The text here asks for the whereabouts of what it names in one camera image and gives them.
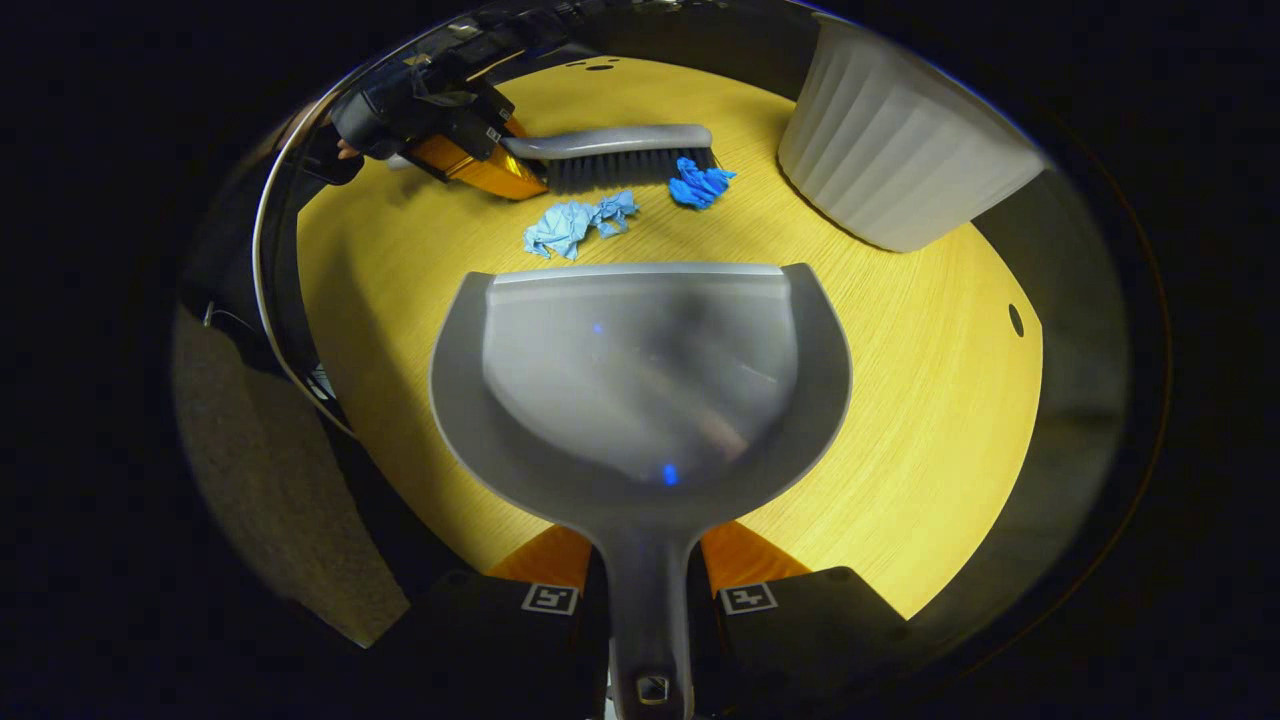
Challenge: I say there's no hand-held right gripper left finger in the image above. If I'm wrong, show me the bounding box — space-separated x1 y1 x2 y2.
368 523 613 720

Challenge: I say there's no dark blue paper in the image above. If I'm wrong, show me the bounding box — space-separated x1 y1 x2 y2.
667 156 738 212

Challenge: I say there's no white cable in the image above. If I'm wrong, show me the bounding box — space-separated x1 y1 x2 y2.
252 95 361 441

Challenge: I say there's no grey plastic dustpan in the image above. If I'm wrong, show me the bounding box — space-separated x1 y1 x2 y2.
428 261 854 720

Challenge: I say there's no light blue paper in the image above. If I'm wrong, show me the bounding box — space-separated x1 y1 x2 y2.
522 189 641 262

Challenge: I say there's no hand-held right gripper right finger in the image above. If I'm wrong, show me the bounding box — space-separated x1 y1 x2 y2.
686 519 913 719

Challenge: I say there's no white ribbed garbage bin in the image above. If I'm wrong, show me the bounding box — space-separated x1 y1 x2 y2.
777 14 1048 254

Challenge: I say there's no small grey broom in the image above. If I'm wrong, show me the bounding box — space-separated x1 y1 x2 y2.
500 123 719 196

